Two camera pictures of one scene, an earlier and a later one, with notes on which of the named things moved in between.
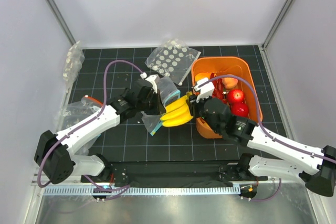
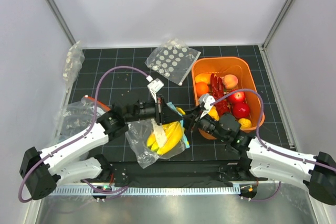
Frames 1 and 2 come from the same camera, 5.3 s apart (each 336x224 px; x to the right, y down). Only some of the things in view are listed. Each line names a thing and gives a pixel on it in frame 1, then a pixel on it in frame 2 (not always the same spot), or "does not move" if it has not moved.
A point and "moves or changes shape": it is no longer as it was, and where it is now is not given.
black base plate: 217,173 does not move
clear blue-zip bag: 169,92 -> 137,132
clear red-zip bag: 75,114 does not move
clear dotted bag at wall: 74,61 does not move
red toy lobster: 217,92 does not move
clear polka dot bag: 174,59 does not move
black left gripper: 159,108 -> 164,114
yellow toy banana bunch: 178,112 moves or changes shape
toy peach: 229,82 does not move
